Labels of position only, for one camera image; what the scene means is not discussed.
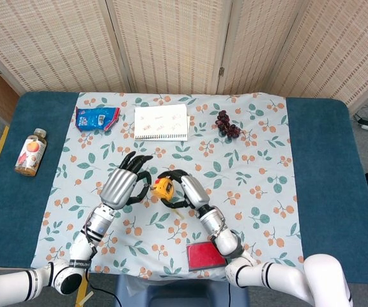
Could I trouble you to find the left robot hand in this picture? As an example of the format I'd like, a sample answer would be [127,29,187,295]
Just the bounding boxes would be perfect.
[99,151,155,211]

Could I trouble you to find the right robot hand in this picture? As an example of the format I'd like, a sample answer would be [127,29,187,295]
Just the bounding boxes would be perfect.
[157,169,212,210]

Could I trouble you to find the yellow tape measure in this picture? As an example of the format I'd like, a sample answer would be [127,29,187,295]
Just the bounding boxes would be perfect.
[150,178,185,220]

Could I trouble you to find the floral patterned tablecloth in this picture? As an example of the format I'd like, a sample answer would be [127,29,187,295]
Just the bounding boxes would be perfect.
[30,91,306,282]

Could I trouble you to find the red ink pad case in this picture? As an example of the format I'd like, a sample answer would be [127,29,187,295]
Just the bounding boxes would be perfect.
[185,241,228,272]

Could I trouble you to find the blue snack bag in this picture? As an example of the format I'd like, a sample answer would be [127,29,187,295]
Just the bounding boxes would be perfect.
[75,106,121,132]

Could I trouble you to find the dark purple grape bunch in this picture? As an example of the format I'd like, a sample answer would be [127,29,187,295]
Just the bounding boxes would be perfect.
[215,109,245,139]

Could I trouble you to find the white spiral notebook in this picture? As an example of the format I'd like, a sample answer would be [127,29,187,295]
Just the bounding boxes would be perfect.
[134,104,191,142]

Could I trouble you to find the orange juice bottle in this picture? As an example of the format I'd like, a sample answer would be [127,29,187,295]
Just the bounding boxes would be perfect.
[13,128,48,177]

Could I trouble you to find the blue felt table cover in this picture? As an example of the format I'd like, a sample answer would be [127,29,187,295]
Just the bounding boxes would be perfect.
[0,91,368,284]

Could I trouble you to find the woven bamboo folding screen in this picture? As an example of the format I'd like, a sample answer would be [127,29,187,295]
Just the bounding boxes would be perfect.
[0,0,368,113]

